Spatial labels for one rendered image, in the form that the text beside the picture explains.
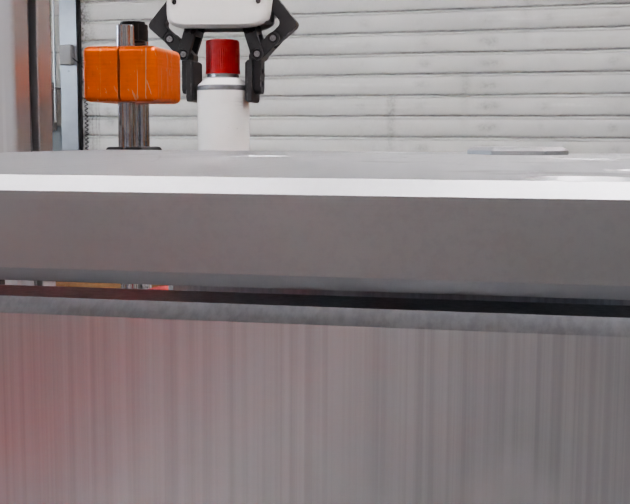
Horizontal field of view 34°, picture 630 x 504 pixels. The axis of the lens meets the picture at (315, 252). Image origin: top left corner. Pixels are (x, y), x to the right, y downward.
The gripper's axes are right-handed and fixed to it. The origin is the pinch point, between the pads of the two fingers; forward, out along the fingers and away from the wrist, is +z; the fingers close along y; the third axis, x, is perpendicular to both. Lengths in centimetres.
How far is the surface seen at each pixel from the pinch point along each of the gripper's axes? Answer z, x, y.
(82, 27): -52, 423, -196
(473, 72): -27, 398, 10
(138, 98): 3.2, -45.6, 8.1
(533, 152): 5, -81, 28
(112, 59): 1.2, -45.7, 6.7
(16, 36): 0.2, -48.8, 2.8
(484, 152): 6, -81, 27
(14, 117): 4.3, -49.1, 2.7
